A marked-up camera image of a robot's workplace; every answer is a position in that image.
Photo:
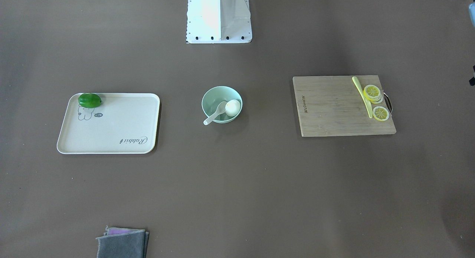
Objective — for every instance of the yellow plastic knife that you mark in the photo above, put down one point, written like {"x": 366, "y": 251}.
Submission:
{"x": 365, "y": 100}

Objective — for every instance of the lemon slice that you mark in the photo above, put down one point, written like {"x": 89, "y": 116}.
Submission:
{"x": 372, "y": 92}
{"x": 381, "y": 113}

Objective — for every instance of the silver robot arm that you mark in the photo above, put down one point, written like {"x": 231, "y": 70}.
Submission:
{"x": 471, "y": 9}

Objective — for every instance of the white ceramic spoon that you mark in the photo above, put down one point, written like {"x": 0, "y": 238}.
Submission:
{"x": 219, "y": 110}

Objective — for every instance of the cream plastic tray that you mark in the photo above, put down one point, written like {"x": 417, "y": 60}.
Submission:
{"x": 125, "y": 123}

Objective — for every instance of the bamboo cutting board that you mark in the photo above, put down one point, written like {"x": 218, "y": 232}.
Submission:
{"x": 332, "y": 106}

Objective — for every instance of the grey folded cloth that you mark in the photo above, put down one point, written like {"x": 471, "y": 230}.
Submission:
{"x": 122, "y": 243}

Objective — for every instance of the mint green bowl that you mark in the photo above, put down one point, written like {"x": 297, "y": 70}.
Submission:
{"x": 213, "y": 97}

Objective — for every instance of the green lime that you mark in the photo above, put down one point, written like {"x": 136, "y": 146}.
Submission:
{"x": 89, "y": 100}

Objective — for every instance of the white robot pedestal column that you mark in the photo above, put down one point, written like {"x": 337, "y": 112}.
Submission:
{"x": 218, "y": 21}

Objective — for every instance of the white steamed bun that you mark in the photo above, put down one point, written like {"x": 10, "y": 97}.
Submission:
{"x": 232, "y": 108}

